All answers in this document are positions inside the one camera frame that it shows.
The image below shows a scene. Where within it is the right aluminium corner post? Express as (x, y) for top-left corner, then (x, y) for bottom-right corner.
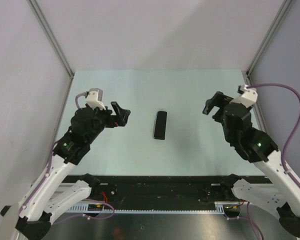
(245, 0), (296, 77)

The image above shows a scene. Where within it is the slotted cable duct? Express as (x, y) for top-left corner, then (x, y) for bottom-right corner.
(66, 201), (244, 215)

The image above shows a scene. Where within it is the black glasses case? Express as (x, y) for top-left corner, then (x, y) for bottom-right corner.
(153, 110), (168, 140)

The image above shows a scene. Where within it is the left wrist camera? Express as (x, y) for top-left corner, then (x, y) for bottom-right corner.
(85, 88), (106, 110)

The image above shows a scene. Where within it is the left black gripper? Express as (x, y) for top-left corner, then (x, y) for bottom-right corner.
(85, 101), (130, 144)

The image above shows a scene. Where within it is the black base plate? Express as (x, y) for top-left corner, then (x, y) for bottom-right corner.
(91, 175), (238, 210)

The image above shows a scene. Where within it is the aluminium corner post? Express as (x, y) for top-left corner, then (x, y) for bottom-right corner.
(245, 0), (296, 77)
(26, 0), (75, 80)

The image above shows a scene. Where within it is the left aluminium corner post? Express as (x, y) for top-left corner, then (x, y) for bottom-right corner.
(26, 0), (75, 80)

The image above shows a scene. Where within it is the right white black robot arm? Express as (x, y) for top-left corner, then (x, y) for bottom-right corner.
(202, 89), (300, 238)

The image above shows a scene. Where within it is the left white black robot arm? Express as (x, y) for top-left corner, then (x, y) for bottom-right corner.
(0, 101), (131, 240)

